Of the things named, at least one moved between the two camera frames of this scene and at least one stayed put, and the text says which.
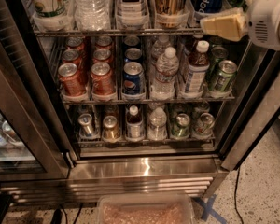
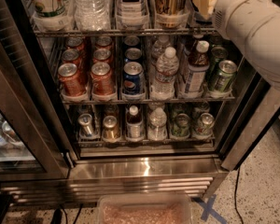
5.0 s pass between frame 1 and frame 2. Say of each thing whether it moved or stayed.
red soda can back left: stayed
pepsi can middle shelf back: stayed
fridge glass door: stayed
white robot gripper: moved
